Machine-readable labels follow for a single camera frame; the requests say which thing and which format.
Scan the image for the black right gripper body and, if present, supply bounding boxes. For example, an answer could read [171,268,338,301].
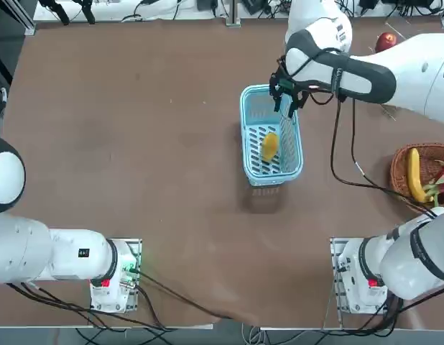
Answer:
[269,57,311,96]

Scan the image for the yellow star fruit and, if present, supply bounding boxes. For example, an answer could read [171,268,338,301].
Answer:
[260,132,280,163]

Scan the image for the blue plastic basket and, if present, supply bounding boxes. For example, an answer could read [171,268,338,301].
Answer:
[239,83,304,188]

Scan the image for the brown wicker basket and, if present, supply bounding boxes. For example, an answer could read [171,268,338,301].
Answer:
[389,142,444,213]

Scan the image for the red apple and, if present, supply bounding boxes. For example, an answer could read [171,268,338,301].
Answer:
[374,32,399,54]

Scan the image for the yellow banana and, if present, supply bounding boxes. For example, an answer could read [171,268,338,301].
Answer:
[407,147,430,204]

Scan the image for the black stand leg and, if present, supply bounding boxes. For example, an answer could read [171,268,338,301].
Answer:
[75,0,96,25]
[38,0,70,27]

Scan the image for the aluminium camera post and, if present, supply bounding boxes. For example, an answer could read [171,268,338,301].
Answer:
[225,0,242,27]

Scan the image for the black arm cable white marker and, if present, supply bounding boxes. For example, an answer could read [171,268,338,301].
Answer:
[351,98,438,220]

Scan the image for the black base cable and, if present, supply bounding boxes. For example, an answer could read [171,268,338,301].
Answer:
[324,280,404,337]
[6,282,176,331]
[134,269,261,326]

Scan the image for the aluminium frame rail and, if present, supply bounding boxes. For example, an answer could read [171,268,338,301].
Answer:
[0,0,37,36]

